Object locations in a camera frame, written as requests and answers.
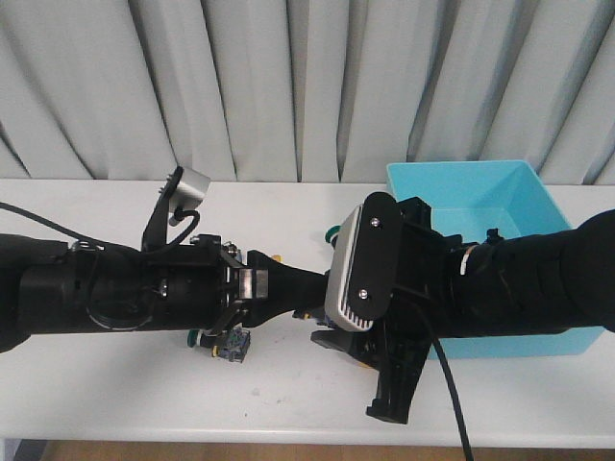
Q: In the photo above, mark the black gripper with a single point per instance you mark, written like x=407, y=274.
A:
x=253, y=294

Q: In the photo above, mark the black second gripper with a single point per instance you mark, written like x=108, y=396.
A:
x=421, y=306

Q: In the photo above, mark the black second robot arm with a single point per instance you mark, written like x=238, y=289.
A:
x=531, y=285

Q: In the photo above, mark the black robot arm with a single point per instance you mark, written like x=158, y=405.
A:
x=49, y=287

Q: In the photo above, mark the blue plastic box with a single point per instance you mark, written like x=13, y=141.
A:
x=471, y=197

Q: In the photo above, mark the green push button lower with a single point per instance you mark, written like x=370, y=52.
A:
x=231, y=345

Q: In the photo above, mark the green push button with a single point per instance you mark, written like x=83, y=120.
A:
x=231, y=345
x=332, y=234

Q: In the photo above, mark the green push button upper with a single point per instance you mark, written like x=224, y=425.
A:
x=332, y=234

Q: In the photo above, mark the grey pleated curtain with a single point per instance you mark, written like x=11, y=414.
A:
x=304, y=91

